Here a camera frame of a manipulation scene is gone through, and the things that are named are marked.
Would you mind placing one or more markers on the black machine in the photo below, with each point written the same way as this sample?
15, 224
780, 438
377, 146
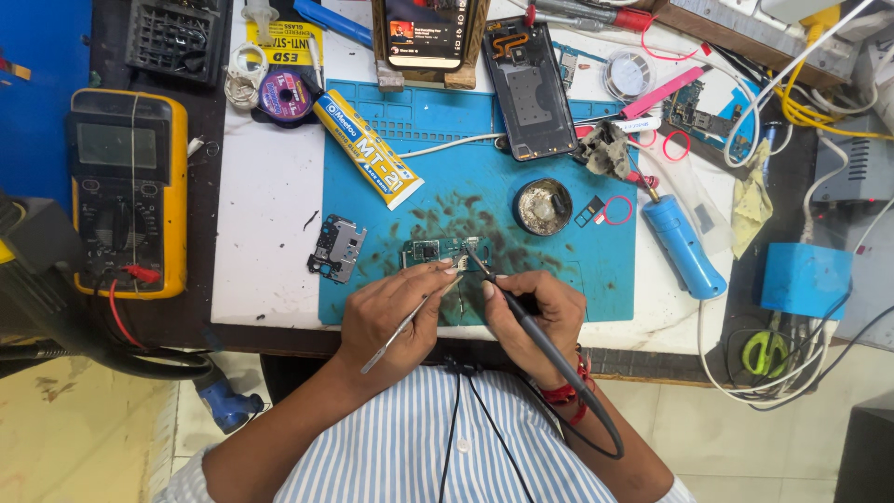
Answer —
35, 272

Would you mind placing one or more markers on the yellow digital multimeter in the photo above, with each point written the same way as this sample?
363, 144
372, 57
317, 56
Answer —
129, 195

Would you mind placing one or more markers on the grey metal shield bracket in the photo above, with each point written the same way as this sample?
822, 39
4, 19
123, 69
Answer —
337, 248

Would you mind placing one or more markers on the black smartphone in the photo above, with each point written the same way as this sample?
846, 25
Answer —
427, 31

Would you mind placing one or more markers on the blue cylindrical handheld tool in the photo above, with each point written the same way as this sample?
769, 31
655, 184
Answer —
683, 244

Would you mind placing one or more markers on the yellow cloth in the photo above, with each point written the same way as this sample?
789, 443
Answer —
751, 202

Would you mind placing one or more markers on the person's right hand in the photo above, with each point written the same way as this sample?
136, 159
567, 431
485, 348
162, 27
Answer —
552, 314

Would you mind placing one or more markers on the clear round container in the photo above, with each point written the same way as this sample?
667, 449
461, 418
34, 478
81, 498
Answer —
628, 75

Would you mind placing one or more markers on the pink plastic strip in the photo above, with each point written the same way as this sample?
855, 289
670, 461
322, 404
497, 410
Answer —
662, 92

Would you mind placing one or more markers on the blue silicone repair mat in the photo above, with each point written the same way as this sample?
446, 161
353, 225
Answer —
454, 174

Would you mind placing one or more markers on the small green circuit board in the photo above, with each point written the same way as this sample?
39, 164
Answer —
433, 250

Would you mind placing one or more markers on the grey power supply unit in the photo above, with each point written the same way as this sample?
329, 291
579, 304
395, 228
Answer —
855, 164

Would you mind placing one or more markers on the purple solder wick spool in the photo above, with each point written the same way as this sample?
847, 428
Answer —
285, 96

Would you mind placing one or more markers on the black box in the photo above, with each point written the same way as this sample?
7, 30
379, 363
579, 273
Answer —
866, 454

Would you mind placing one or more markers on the wooden tray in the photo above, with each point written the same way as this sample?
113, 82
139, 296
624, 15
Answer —
754, 42

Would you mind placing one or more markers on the dirty grey cloth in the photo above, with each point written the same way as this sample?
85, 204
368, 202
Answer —
606, 150

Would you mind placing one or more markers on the silver metal tweezers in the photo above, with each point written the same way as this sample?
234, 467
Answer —
408, 321

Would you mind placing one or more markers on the blue striped shirt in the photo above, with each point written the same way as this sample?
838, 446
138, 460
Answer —
419, 447

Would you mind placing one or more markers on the black sim tray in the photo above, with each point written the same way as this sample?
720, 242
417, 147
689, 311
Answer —
590, 212

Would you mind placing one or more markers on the white small tube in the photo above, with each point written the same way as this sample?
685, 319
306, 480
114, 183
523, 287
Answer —
632, 125

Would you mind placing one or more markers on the blue phone motherboard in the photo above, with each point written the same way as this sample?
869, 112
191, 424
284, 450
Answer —
698, 119

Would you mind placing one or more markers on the yellow labelled packet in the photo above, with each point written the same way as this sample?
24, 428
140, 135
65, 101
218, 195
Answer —
290, 42

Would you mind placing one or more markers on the wooden phone stand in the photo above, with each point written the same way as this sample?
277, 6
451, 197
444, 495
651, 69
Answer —
391, 77

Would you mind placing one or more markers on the blue plastic box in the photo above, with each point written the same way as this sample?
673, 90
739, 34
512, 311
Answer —
804, 279

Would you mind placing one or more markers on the round flux tin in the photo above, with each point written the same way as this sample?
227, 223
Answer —
541, 208

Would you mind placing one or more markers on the small blue circuit board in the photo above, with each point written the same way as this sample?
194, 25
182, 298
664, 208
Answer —
569, 66

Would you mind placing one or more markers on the blue plastic pen tool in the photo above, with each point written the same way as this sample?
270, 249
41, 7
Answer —
332, 21

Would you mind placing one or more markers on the black soldering iron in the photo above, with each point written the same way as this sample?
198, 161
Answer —
552, 353

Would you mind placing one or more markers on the black phone rear housing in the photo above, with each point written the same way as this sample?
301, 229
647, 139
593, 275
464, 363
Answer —
529, 91

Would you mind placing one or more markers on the yellow glue tube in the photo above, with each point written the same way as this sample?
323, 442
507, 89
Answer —
367, 150

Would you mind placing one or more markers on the person's left hand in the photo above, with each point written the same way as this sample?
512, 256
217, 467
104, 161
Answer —
388, 307

